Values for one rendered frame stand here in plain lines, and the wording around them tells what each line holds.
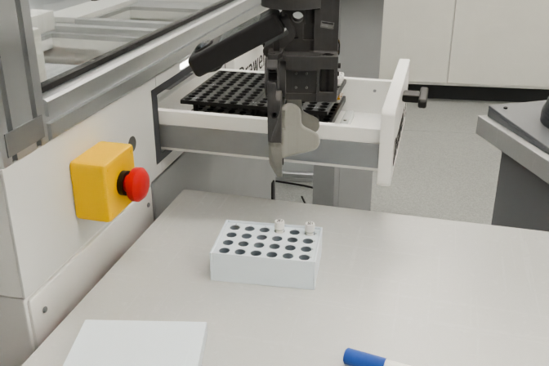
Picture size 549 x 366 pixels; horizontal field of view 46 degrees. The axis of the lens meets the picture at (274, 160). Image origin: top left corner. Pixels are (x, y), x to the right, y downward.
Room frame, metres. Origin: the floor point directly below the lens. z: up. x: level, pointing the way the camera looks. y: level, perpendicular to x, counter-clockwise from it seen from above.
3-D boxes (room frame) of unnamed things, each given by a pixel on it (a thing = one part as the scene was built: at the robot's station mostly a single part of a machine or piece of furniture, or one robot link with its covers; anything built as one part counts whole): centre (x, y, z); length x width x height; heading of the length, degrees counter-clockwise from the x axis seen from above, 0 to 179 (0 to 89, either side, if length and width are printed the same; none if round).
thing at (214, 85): (0.97, 0.01, 0.87); 0.22 x 0.18 x 0.06; 75
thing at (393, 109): (0.92, -0.18, 0.87); 0.29 x 0.02 x 0.11; 165
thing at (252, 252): (0.68, 0.01, 0.78); 0.12 x 0.08 x 0.04; 81
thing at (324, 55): (0.72, -0.03, 1.02); 0.09 x 0.08 x 0.12; 87
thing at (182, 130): (0.97, 0.02, 0.86); 0.40 x 0.26 x 0.06; 75
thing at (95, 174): (0.68, 0.19, 0.88); 0.07 x 0.05 x 0.07; 165
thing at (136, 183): (0.67, 0.16, 0.88); 0.04 x 0.03 x 0.04; 165
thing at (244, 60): (1.31, 0.05, 0.87); 0.29 x 0.02 x 0.11; 165
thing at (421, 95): (0.91, -0.21, 0.91); 0.07 x 0.04 x 0.01; 165
